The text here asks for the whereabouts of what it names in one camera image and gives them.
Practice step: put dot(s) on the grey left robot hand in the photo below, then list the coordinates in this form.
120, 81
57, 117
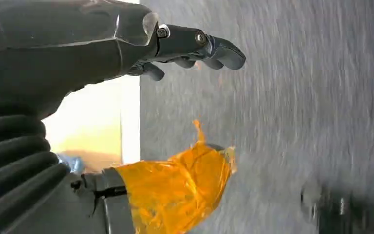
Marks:
45, 48

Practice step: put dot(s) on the black robot foot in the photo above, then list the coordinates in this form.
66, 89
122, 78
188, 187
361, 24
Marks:
351, 211

